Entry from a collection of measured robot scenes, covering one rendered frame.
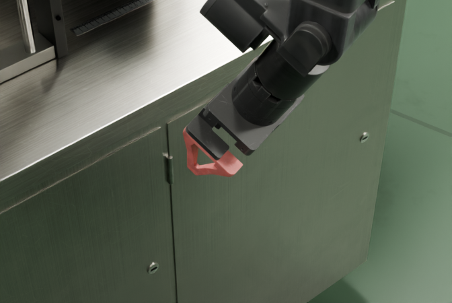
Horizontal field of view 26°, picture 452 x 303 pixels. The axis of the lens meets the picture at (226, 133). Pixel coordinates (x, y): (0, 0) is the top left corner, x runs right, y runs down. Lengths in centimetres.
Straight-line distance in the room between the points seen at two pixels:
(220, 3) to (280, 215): 93
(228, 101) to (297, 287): 109
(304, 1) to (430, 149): 179
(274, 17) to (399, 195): 162
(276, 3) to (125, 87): 50
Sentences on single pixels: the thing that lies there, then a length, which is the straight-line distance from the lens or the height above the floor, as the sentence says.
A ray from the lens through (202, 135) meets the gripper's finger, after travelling 97.
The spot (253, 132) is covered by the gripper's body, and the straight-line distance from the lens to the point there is 98.
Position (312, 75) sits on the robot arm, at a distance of 91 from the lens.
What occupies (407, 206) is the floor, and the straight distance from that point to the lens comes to 246.
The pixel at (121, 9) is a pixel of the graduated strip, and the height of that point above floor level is 90.
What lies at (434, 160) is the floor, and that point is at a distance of 259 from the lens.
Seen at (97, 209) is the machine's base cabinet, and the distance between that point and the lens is 145.
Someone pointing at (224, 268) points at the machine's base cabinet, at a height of 40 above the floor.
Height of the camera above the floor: 179
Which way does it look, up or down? 43 degrees down
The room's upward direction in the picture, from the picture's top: straight up
